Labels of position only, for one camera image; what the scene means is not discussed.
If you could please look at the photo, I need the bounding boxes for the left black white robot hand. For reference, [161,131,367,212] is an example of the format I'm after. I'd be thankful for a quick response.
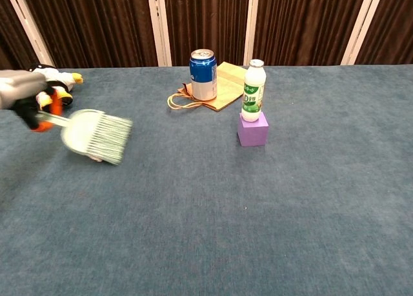
[0,69,64,133]

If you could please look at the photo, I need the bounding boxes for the mint green hand brush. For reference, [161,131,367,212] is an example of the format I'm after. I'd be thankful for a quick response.
[35,108,134,166]

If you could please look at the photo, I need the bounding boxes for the black white penguin plush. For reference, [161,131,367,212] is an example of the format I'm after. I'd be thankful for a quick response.
[27,63,84,107]

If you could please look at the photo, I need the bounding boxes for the blue white soda can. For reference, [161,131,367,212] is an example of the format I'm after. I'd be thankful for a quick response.
[188,48,218,101]

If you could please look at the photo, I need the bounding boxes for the dark brown curtain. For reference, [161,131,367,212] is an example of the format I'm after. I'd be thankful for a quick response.
[0,0,413,72]

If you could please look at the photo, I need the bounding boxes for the brown paper bag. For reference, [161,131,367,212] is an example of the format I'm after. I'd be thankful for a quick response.
[166,61,248,112]

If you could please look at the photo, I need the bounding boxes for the white green drink bottle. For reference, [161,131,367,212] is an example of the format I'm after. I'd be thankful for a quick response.
[241,59,267,123]

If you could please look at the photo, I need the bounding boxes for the purple foam cube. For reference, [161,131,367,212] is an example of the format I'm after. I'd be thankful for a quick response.
[237,111,270,148]

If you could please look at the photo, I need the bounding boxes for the blue felt table cover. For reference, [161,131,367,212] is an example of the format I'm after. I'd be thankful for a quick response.
[0,63,413,296]

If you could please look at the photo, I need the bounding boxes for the white frame post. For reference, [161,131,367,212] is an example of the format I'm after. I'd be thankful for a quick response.
[341,0,387,66]
[146,0,172,67]
[3,0,55,67]
[243,0,261,66]

